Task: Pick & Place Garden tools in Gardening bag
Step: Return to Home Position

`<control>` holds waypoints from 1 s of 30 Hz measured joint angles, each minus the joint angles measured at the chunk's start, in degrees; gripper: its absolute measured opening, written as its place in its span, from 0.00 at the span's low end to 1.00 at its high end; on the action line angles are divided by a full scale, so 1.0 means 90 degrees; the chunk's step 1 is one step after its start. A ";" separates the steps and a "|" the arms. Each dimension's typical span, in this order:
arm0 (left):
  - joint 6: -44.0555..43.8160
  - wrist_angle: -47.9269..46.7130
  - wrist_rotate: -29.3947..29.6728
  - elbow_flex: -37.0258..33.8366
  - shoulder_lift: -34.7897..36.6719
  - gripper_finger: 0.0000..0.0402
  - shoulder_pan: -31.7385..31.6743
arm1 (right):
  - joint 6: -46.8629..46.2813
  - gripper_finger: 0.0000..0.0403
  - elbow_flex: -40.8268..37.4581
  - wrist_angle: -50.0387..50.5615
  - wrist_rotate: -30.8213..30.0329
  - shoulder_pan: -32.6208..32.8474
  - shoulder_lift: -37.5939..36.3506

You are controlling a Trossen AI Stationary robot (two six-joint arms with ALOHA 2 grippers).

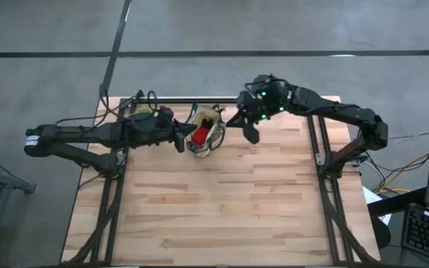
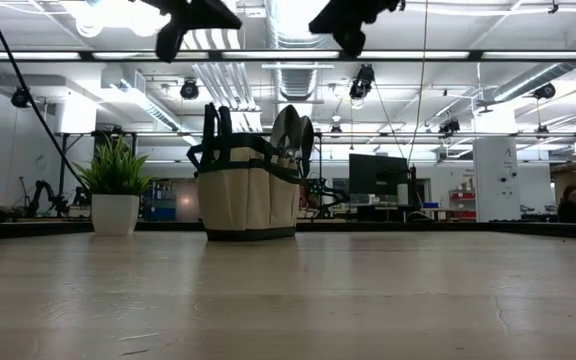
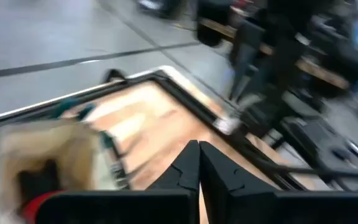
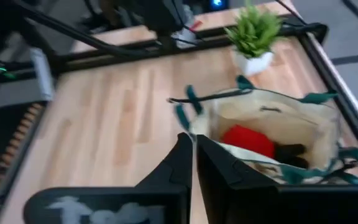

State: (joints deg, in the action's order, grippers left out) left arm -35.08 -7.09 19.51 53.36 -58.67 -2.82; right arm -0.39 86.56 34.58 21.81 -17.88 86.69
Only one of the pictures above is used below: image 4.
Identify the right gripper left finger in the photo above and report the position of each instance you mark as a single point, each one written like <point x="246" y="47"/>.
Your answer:
<point x="176" y="168"/>

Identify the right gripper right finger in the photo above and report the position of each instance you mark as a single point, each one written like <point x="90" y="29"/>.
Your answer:
<point x="222" y="180"/>

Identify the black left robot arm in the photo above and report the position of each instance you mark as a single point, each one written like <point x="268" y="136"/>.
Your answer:
<point x="163" y="15"/>

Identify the red and black gardening glove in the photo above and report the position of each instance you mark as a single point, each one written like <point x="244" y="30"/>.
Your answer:
<point x="247" y="140"/>

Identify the beige and green gardening bag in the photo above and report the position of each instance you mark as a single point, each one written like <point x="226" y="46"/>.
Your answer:
<point x="291" y="124"/>

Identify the green plant in white pot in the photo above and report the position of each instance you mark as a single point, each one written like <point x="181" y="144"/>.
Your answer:
<point x="253" y="31"/>

